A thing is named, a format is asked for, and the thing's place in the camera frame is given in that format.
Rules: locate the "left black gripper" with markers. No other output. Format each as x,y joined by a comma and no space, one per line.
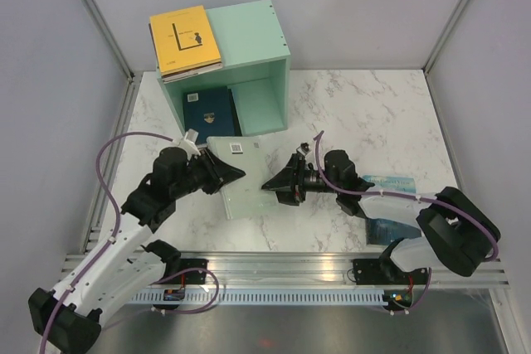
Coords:
218,172

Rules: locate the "dark blue thin book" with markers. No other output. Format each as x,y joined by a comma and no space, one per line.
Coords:
208,112

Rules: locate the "blue ocean cover book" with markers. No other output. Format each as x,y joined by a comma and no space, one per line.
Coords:
382,231

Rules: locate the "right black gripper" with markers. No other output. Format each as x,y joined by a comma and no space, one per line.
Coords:
289,186

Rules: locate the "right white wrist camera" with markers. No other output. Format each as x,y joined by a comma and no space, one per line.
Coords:
304,149

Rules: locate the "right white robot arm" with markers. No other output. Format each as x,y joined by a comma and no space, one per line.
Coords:
455,233

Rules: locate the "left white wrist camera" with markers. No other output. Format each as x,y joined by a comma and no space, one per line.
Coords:
188,143

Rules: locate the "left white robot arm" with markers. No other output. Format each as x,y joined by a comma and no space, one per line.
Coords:
72,315

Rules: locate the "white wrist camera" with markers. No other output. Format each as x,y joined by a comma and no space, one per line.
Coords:
304,149
188,143

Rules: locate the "yellow book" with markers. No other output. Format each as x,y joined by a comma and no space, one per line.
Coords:
185,19

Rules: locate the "aluminium rail beam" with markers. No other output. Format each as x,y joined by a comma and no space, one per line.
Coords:
252,269

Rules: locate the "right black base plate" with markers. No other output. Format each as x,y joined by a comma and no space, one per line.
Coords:
373,273

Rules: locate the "mint green open cabinet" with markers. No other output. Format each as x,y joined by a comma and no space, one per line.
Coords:
256,68

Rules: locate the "black file folder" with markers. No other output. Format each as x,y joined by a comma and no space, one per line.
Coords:
234,115

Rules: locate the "grey green notebook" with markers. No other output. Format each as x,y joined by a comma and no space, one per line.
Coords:
244,198

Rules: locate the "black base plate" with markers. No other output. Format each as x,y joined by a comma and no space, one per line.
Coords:
373,273
196,276

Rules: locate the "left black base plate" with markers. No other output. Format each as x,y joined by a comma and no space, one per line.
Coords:
196,276

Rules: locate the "white slotted cable duct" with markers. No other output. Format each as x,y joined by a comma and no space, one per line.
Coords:
196,296

